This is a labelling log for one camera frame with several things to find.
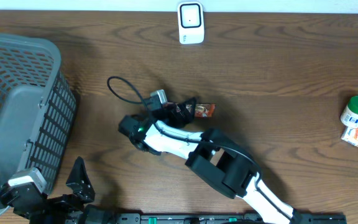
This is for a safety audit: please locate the red Top chocolate bar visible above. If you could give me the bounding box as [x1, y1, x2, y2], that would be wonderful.
[194, 103, 216, 118]

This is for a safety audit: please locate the green lid jar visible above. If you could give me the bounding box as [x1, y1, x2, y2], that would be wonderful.
[340, 96, 358, 128]

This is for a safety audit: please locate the orange juice carton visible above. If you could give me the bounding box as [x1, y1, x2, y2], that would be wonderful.
[341, 127, 358, 147]

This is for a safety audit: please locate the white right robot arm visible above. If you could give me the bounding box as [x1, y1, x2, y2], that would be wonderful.
[118, 96, 301, 224]

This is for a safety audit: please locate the white barcode scanner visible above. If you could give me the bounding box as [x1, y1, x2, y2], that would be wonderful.
[177, 1, 204, 45]

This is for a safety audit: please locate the grey plastic mesh basket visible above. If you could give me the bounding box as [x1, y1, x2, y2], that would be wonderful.
[0, 33, 77, 215]

